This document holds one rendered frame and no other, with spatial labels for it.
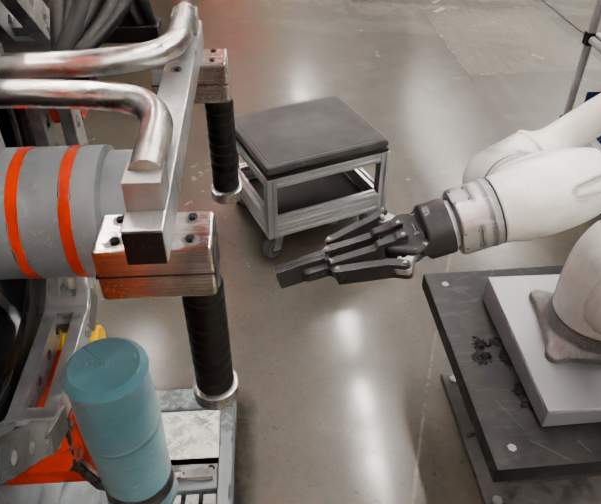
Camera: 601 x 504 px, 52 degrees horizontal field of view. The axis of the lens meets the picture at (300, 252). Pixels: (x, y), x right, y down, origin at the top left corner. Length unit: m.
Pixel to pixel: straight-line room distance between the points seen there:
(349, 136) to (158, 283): 1.42
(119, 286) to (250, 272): 1.39
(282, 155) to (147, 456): 1.17
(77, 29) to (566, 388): 0.97
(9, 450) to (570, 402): 0.90
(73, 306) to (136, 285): 0.45
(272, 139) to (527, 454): 1.12
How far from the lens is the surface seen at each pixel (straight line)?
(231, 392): 0.60
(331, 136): 1.86
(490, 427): 1.19
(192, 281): 0.48
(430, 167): 2.40
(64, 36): 0.71
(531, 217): 0.81
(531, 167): 0.82
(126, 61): 0.64
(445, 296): 1.39
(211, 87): 0.77
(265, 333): 1.69
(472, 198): 0.80
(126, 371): 0.67
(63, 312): 0.93
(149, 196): 0.45
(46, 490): 1.23
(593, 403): 1.22
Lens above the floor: 1.24
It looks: 40 degrees down
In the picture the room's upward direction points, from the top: straight up
